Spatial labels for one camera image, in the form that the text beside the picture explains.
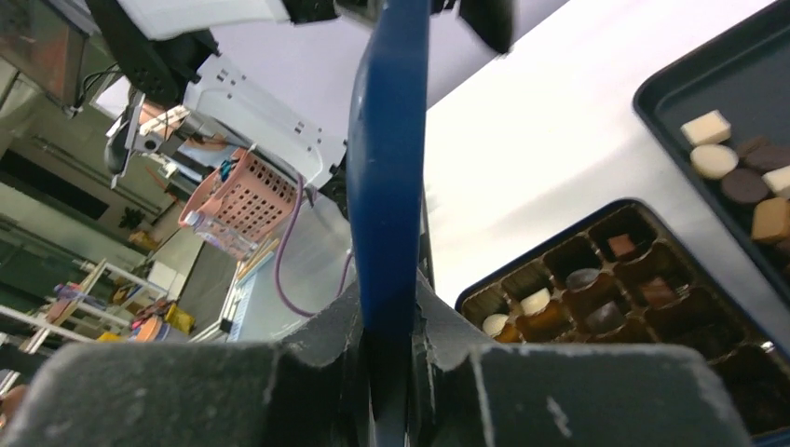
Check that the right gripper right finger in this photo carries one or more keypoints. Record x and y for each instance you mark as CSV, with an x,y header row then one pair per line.
x,y
473,391

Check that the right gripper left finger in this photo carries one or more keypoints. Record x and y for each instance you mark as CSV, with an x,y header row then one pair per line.
x,y
298,391

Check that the blue chocolate box with insert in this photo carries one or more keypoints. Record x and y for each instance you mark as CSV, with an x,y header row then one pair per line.
x,y
621,276

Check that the blue box lid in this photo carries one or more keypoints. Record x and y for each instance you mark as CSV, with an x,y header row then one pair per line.
x,y
385,155

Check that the black chocolate tray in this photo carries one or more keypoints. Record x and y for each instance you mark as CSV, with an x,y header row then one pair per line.
x,y
744,74

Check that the white round chocolate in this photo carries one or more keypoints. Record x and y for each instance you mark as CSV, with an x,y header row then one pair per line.
x,y
713,161

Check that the white square chocolate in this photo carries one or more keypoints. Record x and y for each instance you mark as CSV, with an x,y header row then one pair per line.
x,y
710,128

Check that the clear plastic bottle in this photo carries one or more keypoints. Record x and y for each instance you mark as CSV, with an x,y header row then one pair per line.
x,y
220,235

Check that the pink perforated basket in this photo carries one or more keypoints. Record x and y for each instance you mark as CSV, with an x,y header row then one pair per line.
x,y
252,199

